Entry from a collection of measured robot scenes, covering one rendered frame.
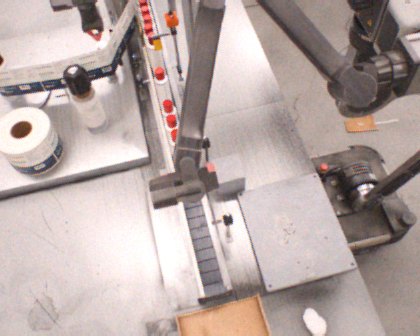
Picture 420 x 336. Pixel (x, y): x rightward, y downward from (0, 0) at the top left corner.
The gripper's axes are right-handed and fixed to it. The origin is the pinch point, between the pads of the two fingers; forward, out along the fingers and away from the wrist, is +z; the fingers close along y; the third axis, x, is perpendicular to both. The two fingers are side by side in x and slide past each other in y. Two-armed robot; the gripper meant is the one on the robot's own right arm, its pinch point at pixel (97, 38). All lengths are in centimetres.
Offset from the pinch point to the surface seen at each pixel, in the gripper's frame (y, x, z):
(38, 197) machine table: 35, -35, 36
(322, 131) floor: -17, 109, 118
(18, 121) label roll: 14.2, -34.0, 16.4
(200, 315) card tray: 90, 13, 34
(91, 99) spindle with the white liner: 14.6, -7.1, 12.8
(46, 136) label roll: 23.3, -24.5, 16.4
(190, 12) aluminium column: 0.0, 32.6, -3.2
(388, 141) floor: 1, 144, 118
